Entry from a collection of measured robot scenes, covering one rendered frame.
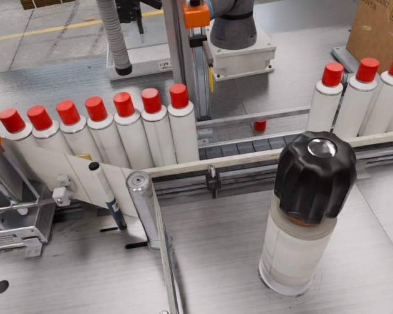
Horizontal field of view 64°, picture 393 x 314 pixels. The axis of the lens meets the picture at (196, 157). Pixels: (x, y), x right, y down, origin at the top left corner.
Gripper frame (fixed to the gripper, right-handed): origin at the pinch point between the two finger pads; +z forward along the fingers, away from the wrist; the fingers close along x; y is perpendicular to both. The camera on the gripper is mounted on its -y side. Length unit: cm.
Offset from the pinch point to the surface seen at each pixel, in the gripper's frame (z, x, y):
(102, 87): 3.4, 23.4, 15.9
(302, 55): 3, 23, -54
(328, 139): -32, 96, -21
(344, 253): -2, 96, -31
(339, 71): -22, 71, -37
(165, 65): 0.8, 19.8, -6.3
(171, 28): -28, 56, -8
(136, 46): 2.3, 0.2, 3.5
